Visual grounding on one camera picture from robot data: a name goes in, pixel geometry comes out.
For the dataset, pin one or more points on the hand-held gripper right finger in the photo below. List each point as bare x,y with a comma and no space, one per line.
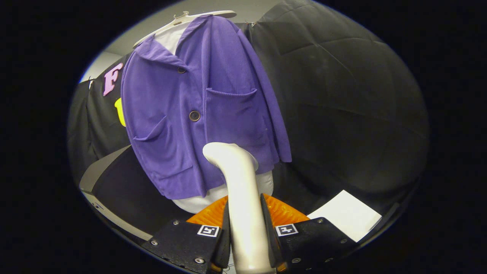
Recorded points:
312,239

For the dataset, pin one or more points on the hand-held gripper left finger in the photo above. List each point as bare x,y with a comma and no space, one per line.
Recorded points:
182,239

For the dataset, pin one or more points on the white shirt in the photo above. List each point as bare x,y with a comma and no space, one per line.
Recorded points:
198,203

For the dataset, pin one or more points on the white garment steamer head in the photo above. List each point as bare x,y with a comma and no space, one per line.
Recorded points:
243,213

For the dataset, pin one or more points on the white clothes hanger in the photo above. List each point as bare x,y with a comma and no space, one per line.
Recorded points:
182,18

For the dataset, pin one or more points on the white flat sheet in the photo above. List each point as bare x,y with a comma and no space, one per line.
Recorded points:
348,215

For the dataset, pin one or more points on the grey cabinet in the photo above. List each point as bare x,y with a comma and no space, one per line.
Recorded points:
125,198

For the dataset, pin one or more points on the black backdrop cloth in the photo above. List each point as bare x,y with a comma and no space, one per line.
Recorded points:
102,125
78,129
342,114

